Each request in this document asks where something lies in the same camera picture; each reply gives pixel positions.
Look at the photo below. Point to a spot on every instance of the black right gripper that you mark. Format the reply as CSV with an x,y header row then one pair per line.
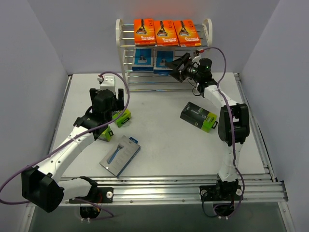
x,y
183,71

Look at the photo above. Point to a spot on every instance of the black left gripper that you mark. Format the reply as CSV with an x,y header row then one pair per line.
x,y
120,97

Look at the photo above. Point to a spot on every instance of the Harry's blade cartridge pack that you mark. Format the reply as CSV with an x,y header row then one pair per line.
x,y
161,58

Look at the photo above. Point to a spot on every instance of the orange Gillette Fusion5 razor box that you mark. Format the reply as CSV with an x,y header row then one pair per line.
x,y
186,33

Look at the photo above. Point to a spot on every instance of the grey Harry's box blue razor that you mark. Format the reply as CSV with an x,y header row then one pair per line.
x,y
121,154

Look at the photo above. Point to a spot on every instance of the small orange Gillette razor box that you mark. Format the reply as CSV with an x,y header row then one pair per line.
x,y
144,32

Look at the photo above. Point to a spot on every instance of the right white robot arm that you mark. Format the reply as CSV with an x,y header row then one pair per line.
x,y
233,124

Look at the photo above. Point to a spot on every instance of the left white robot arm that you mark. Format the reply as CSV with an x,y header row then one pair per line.
x,y
41,183

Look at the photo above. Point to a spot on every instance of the white chrome-bar shelf rack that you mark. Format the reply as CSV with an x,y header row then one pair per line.
x,y
148,81

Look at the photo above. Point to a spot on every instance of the black green Gillette Labs carton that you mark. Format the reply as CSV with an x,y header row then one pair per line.
x,y
106,135

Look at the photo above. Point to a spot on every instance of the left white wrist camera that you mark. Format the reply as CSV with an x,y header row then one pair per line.
x,y
107,83

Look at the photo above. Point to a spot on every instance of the aluminium rail base frame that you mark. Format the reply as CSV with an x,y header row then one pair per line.
x,y
175,157

